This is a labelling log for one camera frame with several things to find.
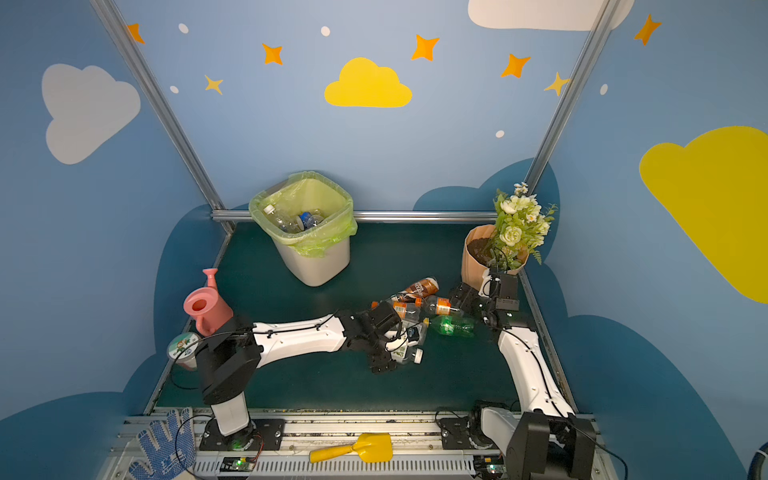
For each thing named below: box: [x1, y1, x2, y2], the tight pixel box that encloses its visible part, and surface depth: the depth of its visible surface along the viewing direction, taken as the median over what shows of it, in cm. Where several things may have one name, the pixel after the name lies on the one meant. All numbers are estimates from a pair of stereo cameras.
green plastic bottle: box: [423, 315, 476, 338], surface depth 92 cm
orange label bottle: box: [435, 297, 451, 315], surface depth 95 cm
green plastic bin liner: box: [248, 171, 358, 258], surface depth 93 cm
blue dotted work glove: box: [129, 408, 196, 480], surface depth 73 cm
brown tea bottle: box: [398, 277, 440, 302], surface depth 100 cm
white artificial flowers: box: [488, 182, 558, 271], surface depth 88 cm
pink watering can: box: [183, 268, 234, 336], surface depth 88 cm
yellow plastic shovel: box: [309, 432, 393, 463], surface depth 73 cm
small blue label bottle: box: [299, 212, 318, 230], surface depth 100 cm
